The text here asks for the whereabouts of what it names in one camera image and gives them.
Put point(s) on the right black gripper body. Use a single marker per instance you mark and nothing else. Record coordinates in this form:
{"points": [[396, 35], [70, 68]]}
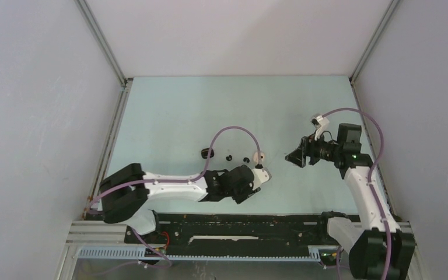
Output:
{"points": [[319, 149]]}

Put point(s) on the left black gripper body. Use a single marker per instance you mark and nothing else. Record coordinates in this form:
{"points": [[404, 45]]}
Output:
{"points": [[240, 195]]}

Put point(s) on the beige earbud charging case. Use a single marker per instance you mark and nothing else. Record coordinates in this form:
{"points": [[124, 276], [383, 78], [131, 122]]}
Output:
{"points": [[258, 157]]}

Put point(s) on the black charging case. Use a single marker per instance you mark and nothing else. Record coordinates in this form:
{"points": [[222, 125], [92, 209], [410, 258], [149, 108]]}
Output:
{"points": [[207, 153]]}

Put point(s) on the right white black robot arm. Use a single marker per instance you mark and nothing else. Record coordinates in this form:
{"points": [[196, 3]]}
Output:
{"points": [[379, 249]]}

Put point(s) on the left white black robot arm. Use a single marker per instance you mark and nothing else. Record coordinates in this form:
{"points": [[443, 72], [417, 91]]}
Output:
{"points": [[124, 193]]}

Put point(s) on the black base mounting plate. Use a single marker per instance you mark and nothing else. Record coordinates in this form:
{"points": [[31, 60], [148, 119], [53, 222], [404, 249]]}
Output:
{"points": [[229, 235]]}

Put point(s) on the right controller board green led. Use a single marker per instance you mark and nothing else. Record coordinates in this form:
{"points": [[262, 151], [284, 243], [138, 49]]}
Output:
{"points": [[329, 256]]}

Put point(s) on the left controller board red led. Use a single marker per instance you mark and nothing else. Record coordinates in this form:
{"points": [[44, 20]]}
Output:
{"points": [[154, 254]]}

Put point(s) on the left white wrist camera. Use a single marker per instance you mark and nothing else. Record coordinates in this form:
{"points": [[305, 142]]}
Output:
{"points": [[261, 176]]}

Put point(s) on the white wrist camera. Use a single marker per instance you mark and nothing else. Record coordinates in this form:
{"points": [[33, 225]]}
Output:
{"points": [[261, 176], [321, 124]]}

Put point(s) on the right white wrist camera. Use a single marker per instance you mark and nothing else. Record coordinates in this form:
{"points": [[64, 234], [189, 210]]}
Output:
{"points": [[321, 124]]}

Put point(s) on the aluminium frame rail front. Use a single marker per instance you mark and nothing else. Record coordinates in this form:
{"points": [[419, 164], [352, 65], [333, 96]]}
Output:
{"points": [[95, 239]]}

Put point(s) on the left aluminium corner post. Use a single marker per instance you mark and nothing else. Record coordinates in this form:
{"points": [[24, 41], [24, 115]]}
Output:
{"points": [[101, 40]]}

